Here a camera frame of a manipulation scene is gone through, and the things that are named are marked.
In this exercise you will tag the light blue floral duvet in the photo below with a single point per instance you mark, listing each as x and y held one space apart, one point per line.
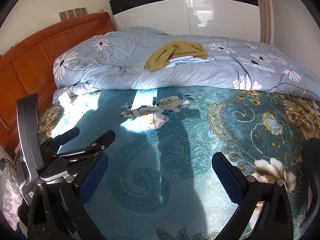
146 58

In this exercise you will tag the white black striped wardrobe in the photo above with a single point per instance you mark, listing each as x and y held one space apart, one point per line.
244 19

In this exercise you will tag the floral pillow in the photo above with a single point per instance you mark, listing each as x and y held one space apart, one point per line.
11 198

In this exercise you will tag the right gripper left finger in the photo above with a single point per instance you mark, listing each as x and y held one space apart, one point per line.
57 210

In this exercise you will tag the orange wooden headboard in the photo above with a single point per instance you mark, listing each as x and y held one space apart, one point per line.
27 68

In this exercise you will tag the grey wall switch panel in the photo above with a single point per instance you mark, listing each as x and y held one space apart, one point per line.
73 13

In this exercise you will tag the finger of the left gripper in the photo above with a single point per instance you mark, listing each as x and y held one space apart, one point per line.
99 145
53 144

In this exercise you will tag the light blue folded garment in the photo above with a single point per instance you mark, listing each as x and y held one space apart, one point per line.
187 60

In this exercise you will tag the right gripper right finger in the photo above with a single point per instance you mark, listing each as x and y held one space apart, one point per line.
275 218

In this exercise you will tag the mustard yellow knit sweater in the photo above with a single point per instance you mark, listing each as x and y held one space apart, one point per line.
172 50

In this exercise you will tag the teal floral plush blanket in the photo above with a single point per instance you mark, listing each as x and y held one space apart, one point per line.
160 183

